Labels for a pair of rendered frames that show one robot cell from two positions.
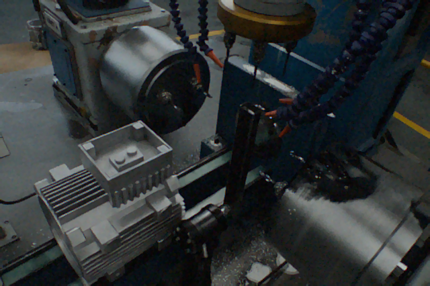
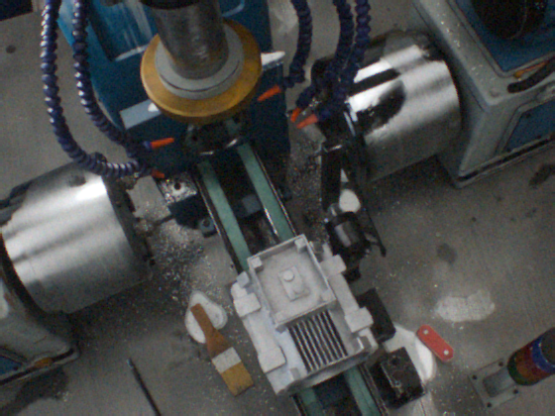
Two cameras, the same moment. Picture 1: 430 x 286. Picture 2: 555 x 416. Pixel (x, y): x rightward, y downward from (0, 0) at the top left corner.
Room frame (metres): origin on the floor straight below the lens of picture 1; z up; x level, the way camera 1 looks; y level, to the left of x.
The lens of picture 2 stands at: (0.26, 0.41, 2.20)
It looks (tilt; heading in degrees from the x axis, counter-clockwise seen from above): 68 degrees down; 301
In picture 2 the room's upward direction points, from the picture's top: 8 degrees counter-clockwise
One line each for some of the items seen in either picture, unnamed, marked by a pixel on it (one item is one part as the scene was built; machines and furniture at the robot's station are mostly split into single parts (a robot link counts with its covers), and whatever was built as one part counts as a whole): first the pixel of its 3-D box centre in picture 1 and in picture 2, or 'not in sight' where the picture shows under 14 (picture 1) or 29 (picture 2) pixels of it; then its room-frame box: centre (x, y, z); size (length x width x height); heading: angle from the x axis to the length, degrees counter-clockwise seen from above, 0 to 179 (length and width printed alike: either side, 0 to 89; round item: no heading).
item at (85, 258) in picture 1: (112, 208); (303, 319); (0.38, 0.18, 1.01); 0.20 x 0.19 x 0.19; 137
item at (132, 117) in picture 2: (269, 135); (207, 118); (0.72, -0.14, 0.97); 0.30 x 0.11 x 0.34; 47
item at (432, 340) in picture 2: not in sight; (435, 343); (0.14, 0.08, 0.81); 0.09 x 0.03 x 0.02; 155
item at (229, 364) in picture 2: not in sight; (219, 347); (0.54, 0.25, 0.80); 0.21 x 0.05 x 0.01; 145
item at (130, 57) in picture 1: (145, 72); (55, 245); (0.85, 0.23, 1.04); 0.37 x 0.25 x 0.25; 47
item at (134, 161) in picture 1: (127, 162); (291, 284); (0.41, 0.15, 1.11); 0.12 x 0.11 x 0.07; 137
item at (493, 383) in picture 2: not in sight; (522, 368); (0.01, 0.12, 1.01); 0.08 x 0.08 x 0.42; 47
